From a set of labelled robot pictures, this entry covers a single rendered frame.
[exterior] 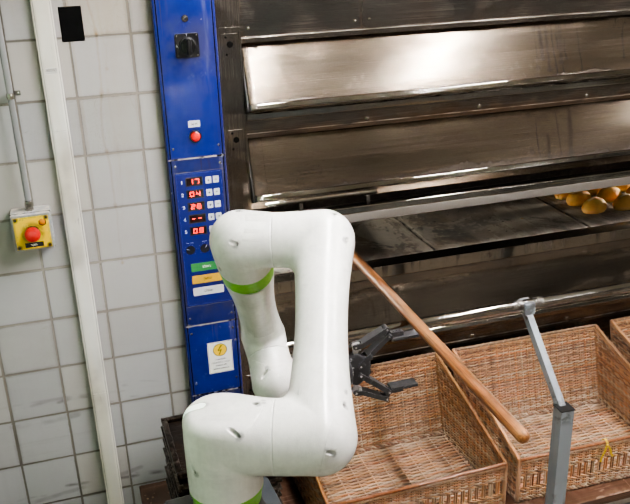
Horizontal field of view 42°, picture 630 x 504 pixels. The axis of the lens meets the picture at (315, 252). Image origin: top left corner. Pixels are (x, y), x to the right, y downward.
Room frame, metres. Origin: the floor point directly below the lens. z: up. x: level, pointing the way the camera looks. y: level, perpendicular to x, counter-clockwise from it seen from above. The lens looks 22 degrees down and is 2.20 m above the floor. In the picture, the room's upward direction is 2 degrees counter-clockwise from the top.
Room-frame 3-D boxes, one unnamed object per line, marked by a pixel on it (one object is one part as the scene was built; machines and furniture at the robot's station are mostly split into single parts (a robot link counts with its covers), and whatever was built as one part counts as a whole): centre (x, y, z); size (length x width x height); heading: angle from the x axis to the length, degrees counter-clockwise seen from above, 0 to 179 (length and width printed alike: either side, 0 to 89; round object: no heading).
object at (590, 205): (3.10, -1.12, 1.21); 0.61 x 0.48 x 0.06; 16
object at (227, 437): (1.18, 0.16, 1.36); 0.16 x 0.13 x 0.19; 87
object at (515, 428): (2.24, -0.18, 1.19); 1.71 x 0.03 x 0.03; 17
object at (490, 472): (2.10, -0.20, 0.72); 0.56 x 0.49 x 0.28; 107
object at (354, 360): (1.73, -0.08, 1.19); 0.09 x 0.07 x 0.08; 106
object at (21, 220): (2.05, 0.74, 1.46); 0.10 x 0.07 x 0.10; 106
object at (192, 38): (2.17, 0.31, 1.92); 0.06 x 0.04 x 0.11; 106
